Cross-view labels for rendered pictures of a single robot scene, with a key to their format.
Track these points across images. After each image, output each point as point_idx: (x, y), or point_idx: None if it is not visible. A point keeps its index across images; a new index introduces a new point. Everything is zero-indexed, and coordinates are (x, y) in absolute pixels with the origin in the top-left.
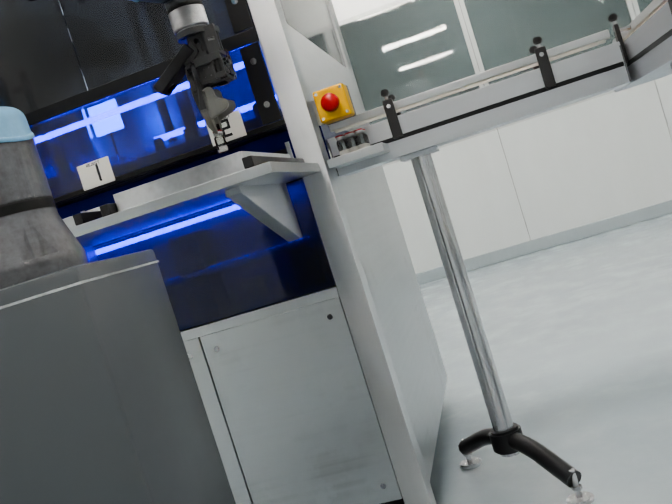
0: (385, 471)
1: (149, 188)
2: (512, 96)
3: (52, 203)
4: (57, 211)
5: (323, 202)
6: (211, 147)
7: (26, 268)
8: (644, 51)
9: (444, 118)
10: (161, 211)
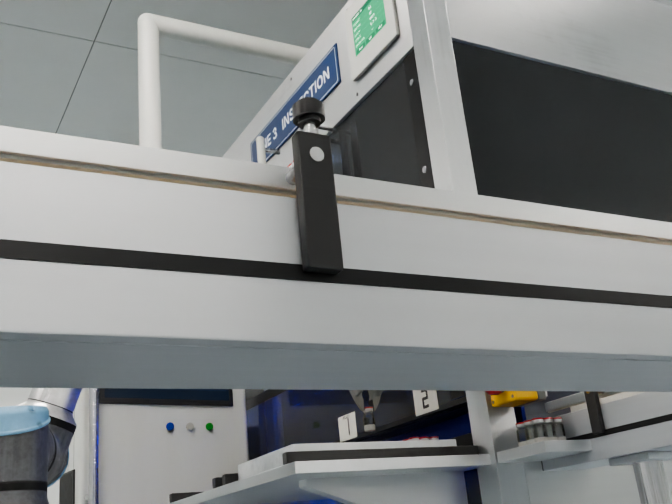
0: None
1: (251, 465)
2: None
3: (23, 487)
4: (31, 493)
5: (491, 503)
6: (415, 417)
7: None
8: None
9: (650, 416)
10: (266, 489)
